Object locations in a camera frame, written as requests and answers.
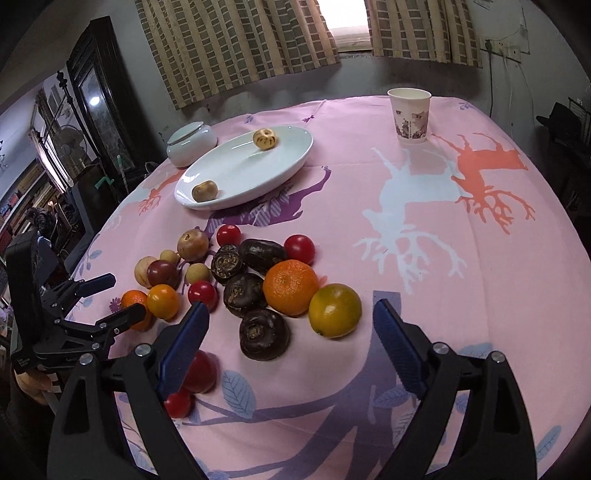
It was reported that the small orange tangerine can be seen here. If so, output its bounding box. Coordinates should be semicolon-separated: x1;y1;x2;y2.
120;289;157;333

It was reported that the red cherry tomato large front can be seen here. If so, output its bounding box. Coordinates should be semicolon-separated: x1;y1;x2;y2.
182;350;217;394

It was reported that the small yellow orange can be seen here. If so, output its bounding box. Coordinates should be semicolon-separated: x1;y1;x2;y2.
146;284;180;321

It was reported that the pale peach fruit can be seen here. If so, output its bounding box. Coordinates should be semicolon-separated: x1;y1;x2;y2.
133;256;156;289

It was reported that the dark red plum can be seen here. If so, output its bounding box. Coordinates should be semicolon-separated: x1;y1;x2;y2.
146;260;179;289

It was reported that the yellow-green orange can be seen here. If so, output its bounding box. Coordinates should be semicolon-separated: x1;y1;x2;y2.
308;283;363;339

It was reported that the dark water chestnut back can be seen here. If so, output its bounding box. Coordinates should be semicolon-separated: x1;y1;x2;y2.
238;239;287;275

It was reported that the dark water chestnut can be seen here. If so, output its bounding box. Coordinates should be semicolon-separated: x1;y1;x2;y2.
223;273;267;318
238;239;287;275
239;309;290;361

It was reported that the large orange tangerine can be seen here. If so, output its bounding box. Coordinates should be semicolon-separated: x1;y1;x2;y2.
263;260;320;317

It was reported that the red cherry tomato small front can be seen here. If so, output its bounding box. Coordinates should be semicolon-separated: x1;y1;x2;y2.
164;389;194;419

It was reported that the small yellow longan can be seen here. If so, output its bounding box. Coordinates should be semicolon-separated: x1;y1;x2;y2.
185;263;211;285
159;249;180;265

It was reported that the person's left hand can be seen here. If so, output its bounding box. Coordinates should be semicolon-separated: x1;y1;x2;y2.
15;370;52;405

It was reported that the dark water chestnut front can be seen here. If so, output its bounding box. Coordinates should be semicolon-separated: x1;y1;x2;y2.
239;309;290;361

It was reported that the dark water chestnut middle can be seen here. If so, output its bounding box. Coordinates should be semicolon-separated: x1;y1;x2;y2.
223;273;267;318

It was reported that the large tan passion fruit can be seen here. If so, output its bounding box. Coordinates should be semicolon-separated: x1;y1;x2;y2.
177;228;209;262

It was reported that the dark water chestnut cut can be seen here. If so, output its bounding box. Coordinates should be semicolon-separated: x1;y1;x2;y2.
211;244;247;285

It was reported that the electric fan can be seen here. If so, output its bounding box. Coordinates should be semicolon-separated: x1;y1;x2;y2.
56;125;87;160

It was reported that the dark wooden cabinet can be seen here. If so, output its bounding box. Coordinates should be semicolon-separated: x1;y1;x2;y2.
65;15;160;195

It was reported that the red cherry tomato top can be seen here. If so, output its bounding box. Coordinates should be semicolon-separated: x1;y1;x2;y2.
216;224;242;247

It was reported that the small brown fruit on plate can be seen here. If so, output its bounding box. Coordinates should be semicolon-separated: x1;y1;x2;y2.
191;180;218;203

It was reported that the white lidded ceramic jar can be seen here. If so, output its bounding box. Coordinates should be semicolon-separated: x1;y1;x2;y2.
166;121;218;169

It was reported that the pink deer print tablecloth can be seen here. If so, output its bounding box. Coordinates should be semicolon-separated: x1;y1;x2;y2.
71;96;590;479

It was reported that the white oval plate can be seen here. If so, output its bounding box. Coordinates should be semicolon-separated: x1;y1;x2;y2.
174;126;314;211

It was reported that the cut pale fruit on plate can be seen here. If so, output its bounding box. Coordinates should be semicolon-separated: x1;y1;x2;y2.
252;128;279;151

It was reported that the printed paper cup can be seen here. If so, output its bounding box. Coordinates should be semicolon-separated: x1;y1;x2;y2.
388;88;432;143

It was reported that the left checked curtain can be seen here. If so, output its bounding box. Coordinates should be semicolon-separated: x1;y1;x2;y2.
135;0;339;110

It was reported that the checked curtain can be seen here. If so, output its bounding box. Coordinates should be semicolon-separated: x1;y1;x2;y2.
366;0;482;68
135;0;339;110

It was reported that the right checked curtain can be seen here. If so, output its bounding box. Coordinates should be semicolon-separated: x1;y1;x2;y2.
366;0;482;68

